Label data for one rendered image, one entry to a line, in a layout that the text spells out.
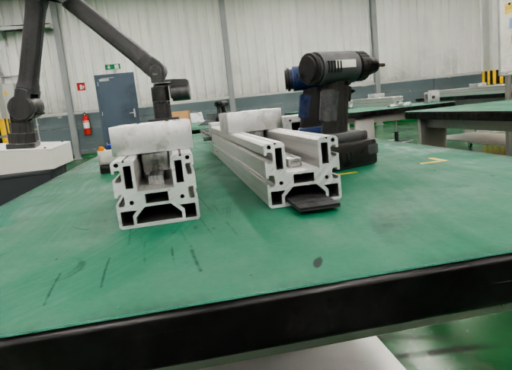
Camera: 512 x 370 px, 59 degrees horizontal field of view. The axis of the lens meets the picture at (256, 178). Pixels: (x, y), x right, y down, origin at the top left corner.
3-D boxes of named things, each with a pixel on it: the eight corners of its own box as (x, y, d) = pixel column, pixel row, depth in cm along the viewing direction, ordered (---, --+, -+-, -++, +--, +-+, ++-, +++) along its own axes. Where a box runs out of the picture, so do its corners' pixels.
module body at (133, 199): (150, 162, 133) (146, 133, 132) (184, 157, 135) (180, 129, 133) (120, 230, 55) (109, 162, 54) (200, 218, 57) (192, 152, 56)
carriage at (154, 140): (126, 164, 77) (121, 124, 76) (191, 156, 79) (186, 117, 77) (115, 177, 61) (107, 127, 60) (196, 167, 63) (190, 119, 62)
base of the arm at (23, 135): (13, 145, 154) (4, 149, 143) (10, 122, 153) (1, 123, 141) (41, 145, 156) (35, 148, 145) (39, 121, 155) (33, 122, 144)
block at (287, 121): (271, 148, 137) (268, 117, 135) (306, 144, 139) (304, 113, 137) (280, 151, 127) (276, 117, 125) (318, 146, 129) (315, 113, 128)
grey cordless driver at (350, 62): (302, 170, 87) (292, 55, 84) (375, 156, 97) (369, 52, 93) (328, 173, 81) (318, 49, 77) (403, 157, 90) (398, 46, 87)
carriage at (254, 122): (221, 142, 104) (218, 113, 103) (267, 137, 106) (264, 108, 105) (230, 148, 89) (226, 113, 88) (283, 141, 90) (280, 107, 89)
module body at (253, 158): (214, 154, 136) (210, 126, 135) (246, 151, 138) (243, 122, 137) (269, 208, 58) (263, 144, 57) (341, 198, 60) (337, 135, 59)
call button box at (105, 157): (104, 170, 123) (101, 148, 122) (141, 166, 125) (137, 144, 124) (100, 174, 116) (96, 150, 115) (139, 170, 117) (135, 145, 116)
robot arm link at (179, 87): (153, 67, 151) (148, 65, 143) (187, 63, 152) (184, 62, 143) (158, 103, 154) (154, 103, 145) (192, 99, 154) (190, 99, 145)
